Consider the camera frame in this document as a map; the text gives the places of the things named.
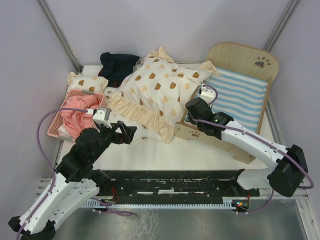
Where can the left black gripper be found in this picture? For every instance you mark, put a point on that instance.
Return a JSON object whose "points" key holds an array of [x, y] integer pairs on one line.
{"points": [[120, 137]]}

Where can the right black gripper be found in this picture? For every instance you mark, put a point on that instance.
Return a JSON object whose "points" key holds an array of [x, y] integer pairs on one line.
{"points": [[207, 105]]}

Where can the large bear print cushion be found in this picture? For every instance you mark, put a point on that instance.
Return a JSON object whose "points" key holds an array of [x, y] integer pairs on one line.
{"points": [[155, 94]]}

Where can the wooden pet bed frame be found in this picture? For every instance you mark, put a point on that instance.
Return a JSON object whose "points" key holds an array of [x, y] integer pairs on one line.
{"points": [[246, 60]]}

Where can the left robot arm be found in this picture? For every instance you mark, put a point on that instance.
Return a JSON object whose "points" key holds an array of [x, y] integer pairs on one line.
{"points": [[74, 181]]}

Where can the blue striped mattress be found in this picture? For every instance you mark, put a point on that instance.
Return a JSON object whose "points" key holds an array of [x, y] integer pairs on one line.
{"points": [[239, 96]]}

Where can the pink cloth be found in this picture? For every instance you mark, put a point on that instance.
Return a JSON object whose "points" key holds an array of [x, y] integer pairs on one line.
{"points": [[75, 121]]}

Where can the small bear print pillow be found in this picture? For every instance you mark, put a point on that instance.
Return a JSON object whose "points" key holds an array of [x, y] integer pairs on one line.
{"points": [[95, 84]]}

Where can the dark navy garment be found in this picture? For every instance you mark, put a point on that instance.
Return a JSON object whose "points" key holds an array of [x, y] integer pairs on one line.
{"points": [[116, 67]]}

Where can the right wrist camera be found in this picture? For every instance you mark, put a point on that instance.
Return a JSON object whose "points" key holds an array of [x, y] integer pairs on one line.
{"points": [[206, 93]]}

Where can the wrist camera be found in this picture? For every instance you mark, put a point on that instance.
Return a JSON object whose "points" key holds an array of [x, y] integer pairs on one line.
{"points": [[101, 117], [206, 93]]}

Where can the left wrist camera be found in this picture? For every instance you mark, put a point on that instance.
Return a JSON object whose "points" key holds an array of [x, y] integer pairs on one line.
{"points": [[101, 117]]}

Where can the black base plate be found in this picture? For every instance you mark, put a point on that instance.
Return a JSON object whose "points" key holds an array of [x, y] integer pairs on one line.
{"points": [[213, 183]]}

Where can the white slotted cable duct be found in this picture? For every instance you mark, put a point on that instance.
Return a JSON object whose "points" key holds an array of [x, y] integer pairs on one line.
{"points": [[184, 201]]}

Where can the right aluminium frame post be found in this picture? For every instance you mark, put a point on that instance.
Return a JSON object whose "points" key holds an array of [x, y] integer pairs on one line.
{"points": [[280, 26]]}

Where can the aluminium frame post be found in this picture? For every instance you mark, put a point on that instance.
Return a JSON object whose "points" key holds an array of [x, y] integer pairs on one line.
{"points": [[48, 14], [280, 26]]}

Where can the left aluminium frame post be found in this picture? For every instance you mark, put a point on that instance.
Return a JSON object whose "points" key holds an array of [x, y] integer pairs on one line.
{"points": [[48, 14]]}

